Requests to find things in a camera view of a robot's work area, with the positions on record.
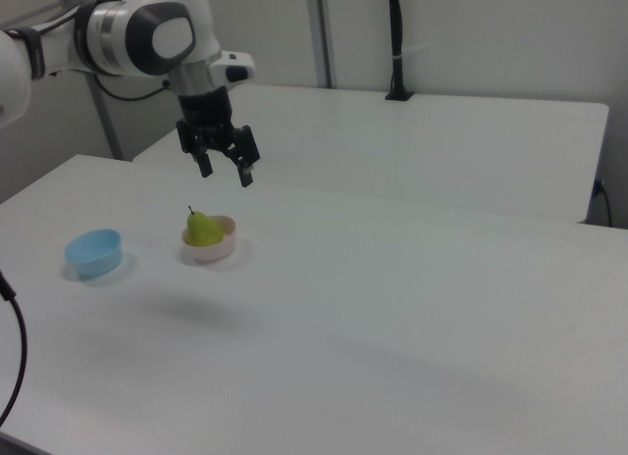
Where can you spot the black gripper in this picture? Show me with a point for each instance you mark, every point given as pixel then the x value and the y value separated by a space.
pixel 206 114

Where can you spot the green pear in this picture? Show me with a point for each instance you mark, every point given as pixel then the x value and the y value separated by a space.
pixel 201 232

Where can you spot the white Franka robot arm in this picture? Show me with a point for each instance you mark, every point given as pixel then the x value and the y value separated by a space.
pixel 162 38

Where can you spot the pink plastic bowl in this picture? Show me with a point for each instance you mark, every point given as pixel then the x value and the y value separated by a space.
pixel 216 253

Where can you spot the blue plastic bowl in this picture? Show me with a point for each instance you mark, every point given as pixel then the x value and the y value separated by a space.
pixel 95 259

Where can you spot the white side table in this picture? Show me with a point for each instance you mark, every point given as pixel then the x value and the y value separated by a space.
pixel 417 151

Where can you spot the grey partition post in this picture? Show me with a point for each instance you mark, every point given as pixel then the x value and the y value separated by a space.
pixel 322 33
pixel 110 126

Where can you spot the black camera pole with clamp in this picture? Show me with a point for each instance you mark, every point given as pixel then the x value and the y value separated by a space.
pixel 396 33

